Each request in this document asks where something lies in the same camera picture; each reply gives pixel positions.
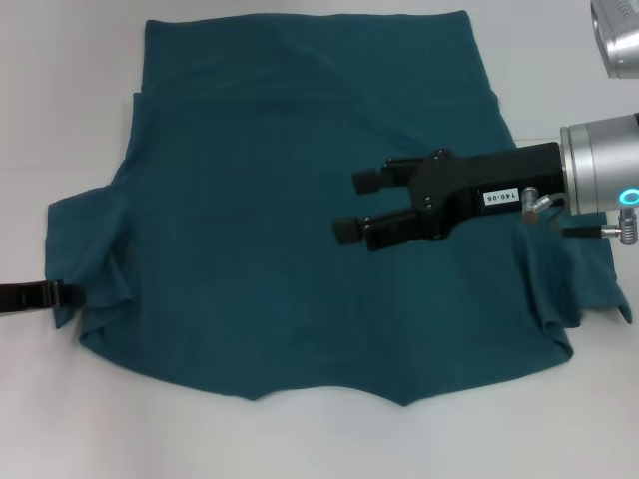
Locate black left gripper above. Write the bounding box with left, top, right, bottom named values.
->
left=0, top=281, right=86, bottom=315

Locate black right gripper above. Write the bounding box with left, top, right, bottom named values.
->
left=351, top=142, right=568, bottom=243

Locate teal blue shirt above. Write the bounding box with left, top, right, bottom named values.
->
left=44, top=18, right=633, bottom=408

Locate right wrist connector cable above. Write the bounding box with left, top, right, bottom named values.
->
left=521, top=185, right=638, bottom=246

